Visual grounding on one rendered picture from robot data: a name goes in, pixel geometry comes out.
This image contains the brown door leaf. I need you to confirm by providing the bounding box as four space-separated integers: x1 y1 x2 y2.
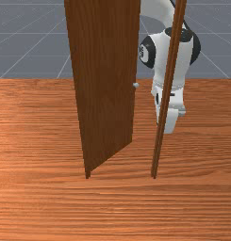
63 0 142 174

